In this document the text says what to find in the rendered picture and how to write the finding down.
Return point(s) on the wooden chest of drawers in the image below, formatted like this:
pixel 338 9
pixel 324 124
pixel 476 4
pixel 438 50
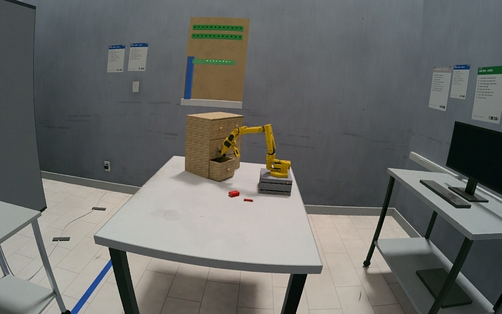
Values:
pixel 197 141

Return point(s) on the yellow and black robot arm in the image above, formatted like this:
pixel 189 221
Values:
pixel 282 165

